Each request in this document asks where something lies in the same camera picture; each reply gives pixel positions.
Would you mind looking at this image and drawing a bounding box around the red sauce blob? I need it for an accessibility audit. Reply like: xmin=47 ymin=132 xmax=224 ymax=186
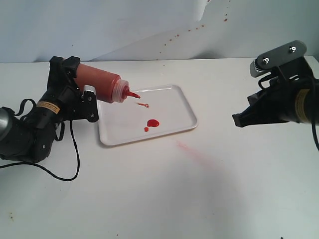
xmin=144 ymin=119 xmax=160 ymax=132

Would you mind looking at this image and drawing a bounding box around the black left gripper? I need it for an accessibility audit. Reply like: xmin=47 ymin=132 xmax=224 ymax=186
xmin=44 ymin=56 xmax=99 ymax=122

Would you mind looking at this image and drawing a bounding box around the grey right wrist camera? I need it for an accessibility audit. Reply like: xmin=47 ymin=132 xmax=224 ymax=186
xmin=250 ymin=40 xmax=307 ymax=78

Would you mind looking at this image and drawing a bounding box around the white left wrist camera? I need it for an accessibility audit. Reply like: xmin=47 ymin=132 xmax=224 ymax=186
xmin=81 ymin=85 xmax=97 ymax=103

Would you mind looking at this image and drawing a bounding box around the white rectangular plastic tray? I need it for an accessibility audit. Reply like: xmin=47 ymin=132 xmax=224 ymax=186
xmin=98 ymin=84 xmax=198 ymax=146

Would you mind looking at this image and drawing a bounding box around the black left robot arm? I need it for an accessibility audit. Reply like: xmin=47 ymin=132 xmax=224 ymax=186
xmin=0 ymin=56 xmax=99 ymax=163

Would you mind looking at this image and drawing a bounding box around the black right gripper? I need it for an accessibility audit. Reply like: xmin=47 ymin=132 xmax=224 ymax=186
xmin=232 ymin=57 xmax=315 ymax=127

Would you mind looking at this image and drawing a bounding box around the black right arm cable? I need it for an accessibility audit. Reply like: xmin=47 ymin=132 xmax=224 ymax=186
xmin=258 ymin=74 xmax=319 ymax=151

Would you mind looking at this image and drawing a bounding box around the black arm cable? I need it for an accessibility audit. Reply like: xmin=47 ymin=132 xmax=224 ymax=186
xmin=0 ymin=98 xmax=81 ymax=181
xmin=258 ymin=74 xmax=319 ymax=151

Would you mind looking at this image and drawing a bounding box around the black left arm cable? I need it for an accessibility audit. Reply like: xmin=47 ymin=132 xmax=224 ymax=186
xmin=0 ymin=98 xmax=81 ymax=181

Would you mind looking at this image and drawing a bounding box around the red sauce squeeze bottle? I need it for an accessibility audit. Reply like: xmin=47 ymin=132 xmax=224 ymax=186
xmin=74 ymin=63 xmax=141 ymax=103

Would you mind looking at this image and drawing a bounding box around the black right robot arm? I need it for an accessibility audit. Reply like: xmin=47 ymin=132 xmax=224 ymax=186
xmin=232 ymin=57 xmax=319 ymax=127

